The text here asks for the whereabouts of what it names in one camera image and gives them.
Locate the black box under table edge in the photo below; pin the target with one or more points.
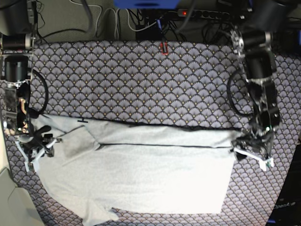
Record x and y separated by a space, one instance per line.
152 33

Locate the fan-patterned table cloth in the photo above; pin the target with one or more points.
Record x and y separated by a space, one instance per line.
132 83

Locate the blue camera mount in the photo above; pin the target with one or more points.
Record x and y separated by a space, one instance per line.
146 4

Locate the light grey T-shirt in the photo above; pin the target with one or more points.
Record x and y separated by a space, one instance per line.
99 166

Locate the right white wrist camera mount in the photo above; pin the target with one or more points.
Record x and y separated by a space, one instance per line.
33 154

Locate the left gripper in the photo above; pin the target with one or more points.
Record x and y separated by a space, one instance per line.
256 143

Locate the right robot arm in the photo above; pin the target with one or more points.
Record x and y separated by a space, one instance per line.
18 33

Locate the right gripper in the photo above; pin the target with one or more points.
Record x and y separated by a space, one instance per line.
32 137

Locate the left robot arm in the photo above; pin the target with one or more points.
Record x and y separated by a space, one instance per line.
252 43

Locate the beige chair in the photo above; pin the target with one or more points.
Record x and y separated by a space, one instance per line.
16 206

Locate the red table clamp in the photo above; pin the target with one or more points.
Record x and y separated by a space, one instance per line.
164 48

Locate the black power strip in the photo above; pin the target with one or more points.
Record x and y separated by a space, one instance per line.
204 14

